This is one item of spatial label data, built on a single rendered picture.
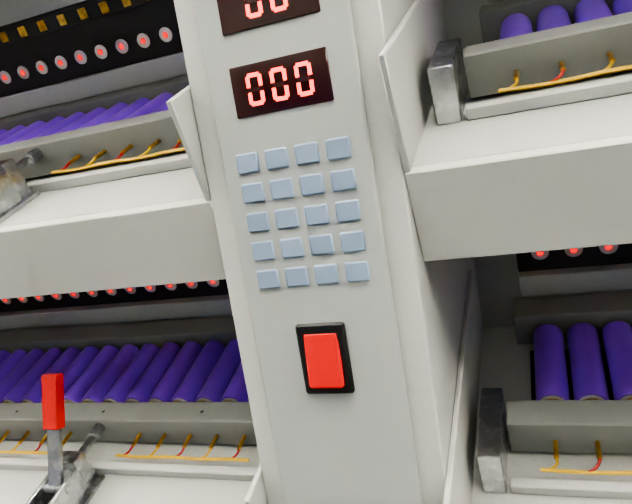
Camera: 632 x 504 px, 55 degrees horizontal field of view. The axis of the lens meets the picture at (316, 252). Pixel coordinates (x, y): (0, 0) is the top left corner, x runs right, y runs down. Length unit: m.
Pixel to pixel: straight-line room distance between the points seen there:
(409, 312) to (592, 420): 0.13
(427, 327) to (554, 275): 0.17
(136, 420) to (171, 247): 0.16
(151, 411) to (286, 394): 0.17
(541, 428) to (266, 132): 0.21
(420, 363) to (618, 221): 0.10
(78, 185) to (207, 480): 0.20
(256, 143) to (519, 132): 0.11
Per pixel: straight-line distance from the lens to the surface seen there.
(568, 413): 0.36
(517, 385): 0.41
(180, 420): 0.43
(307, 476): 0.32
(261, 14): 0.28
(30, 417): 0.52
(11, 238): 0.38
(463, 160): 0.26
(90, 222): 0.34
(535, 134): 0.27
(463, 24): 0.46
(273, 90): 0.27
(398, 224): 0.26
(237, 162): 0.28
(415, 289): 0.27
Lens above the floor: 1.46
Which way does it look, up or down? 9 degrees down
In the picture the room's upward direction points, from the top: 9 degrees counter-clockwise
